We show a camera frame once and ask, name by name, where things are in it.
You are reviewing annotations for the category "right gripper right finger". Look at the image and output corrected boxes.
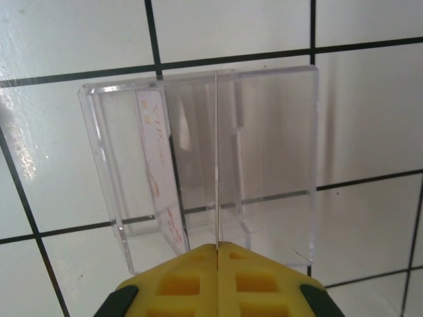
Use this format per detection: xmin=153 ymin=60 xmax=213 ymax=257
xmin=218 ymin=242 xmax=342 ymax=317

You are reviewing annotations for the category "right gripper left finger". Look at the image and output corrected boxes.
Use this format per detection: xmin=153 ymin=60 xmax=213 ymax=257
xmin=95 ymin=243 xmax=219 ymax=317

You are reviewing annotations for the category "white plastic card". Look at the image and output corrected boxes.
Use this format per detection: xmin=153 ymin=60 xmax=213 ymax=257
xmin=213 ymin=69 xmax=220 ymax=262

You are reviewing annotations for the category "clear acrylic card stand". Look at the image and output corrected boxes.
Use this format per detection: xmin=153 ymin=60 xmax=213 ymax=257
xmin=77 ymin=65 xmax=321 ymax=277

